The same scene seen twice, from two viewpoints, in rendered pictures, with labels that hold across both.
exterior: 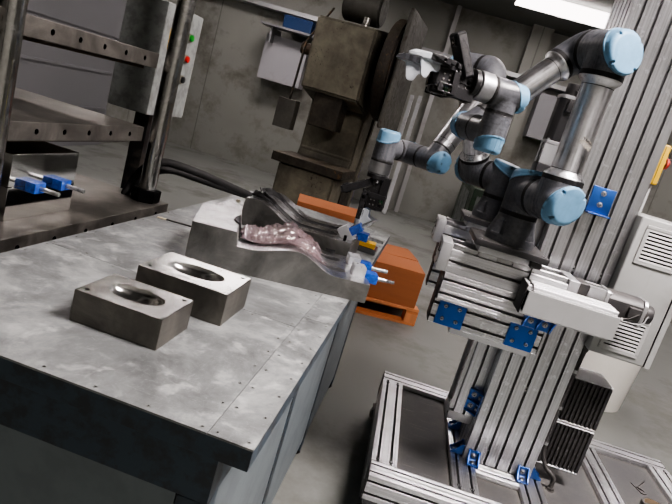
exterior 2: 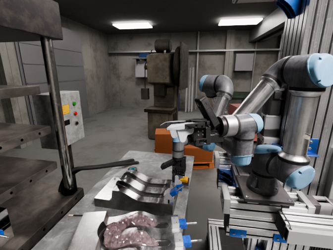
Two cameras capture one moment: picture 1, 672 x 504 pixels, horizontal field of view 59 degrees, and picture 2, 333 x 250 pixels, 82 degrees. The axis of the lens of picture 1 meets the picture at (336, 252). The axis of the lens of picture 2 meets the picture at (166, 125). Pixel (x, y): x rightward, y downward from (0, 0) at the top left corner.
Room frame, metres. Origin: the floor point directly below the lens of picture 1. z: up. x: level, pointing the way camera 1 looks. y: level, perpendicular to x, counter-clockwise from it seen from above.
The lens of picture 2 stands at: (0.93, -0.07, 1.62)
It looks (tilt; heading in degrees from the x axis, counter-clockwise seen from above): 16 degrees down; 4
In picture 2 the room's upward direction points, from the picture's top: straight up
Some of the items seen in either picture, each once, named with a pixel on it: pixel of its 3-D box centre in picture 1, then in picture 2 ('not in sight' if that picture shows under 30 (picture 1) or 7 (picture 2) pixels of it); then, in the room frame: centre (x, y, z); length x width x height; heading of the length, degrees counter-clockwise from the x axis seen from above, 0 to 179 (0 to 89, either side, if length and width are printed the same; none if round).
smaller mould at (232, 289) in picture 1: (194, 286); not in sight; (1.22, 0.27, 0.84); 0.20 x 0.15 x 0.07; 83
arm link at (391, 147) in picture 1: (386, 146); (178, 141); (2.04, -0.06, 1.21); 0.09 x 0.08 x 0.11; 136
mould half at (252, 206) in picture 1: (287, 221); (138, 189); (2.02, 0.19, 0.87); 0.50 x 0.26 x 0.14; 83
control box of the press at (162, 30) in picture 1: (129, 193); (70, 178); (2.32, 0.86, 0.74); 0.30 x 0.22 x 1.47; 173
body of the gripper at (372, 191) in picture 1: (374, 192); (178, 165); (2.04, -0.07, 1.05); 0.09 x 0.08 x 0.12; 83
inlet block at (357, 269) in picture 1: (372, 277); (188, 241); (1.66, -0.12, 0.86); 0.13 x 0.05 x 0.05; 100
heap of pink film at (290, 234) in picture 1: (285, 236); (131, 228); (1.66, 0.15, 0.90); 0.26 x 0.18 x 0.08; 100
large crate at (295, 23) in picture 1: (299, 26); (144, 55); (9.30, 1.46, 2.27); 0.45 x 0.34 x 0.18; 86
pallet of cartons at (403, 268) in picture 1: (351, 252); (182, 144); (4.27, -0.11, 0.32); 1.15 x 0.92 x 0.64; 87
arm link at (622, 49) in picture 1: (580, 129); (299, 124); (1.72, -0.55, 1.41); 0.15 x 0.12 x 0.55; 21
